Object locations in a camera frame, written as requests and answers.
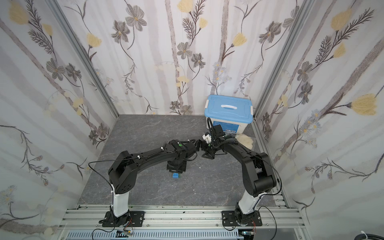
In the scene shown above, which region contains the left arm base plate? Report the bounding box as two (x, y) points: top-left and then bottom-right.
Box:
(99, 210), (145, 228)

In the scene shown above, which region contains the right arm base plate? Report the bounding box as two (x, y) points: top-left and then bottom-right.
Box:
(221, 210), (263, 227)

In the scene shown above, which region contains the aluminium rail frame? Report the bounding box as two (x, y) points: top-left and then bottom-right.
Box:
(54, 205), (310, 240)

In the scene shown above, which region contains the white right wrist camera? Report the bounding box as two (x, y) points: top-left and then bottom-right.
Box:
(202, 134), (212, 144)

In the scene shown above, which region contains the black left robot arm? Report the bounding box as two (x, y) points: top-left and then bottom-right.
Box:
(108, 139), (197, 220)

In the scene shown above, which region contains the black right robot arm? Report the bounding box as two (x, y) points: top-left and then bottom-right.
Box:
(196, 125), (278, 225)

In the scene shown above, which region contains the bagged cream cloth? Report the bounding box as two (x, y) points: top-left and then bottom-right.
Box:
(236, 134), (254, 150)

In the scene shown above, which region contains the blue lidded storage box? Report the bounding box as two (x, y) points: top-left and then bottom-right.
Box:
(204, 95), (254, 135)

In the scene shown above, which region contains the white slotted cable duct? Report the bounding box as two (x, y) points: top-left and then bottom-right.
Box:
(65, 229), (244, 240)

